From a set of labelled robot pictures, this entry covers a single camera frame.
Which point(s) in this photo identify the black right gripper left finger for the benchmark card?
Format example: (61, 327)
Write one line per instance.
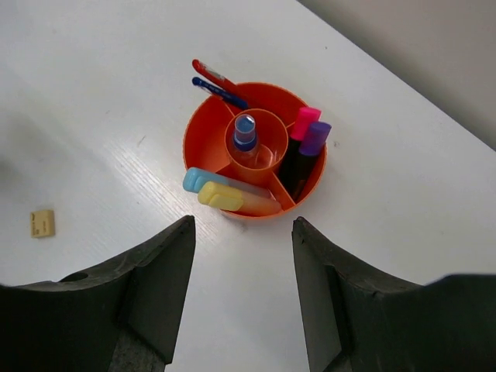
(123, 314)

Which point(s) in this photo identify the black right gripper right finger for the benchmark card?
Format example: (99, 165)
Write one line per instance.
(358, 318)

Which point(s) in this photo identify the yellow glue stick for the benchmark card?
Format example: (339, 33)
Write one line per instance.
(231, 199)

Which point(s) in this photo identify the purple highlighter marker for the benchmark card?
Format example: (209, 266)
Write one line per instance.
(306, 157)

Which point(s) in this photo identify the small blue-capped glue bottle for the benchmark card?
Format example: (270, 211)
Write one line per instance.
(245, 146)

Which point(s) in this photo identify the orange round organizer container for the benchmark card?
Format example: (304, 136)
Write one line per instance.
(207, 135)

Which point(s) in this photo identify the pink highlighter marker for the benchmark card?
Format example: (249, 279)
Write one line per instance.
(306, 116)

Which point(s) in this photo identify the blue gel pen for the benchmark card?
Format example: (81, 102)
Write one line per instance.
(223, 94)

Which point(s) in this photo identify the red pen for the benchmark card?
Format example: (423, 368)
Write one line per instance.
(213, 77)

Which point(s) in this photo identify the small tan eraser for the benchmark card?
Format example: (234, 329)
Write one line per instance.
(42, 224)

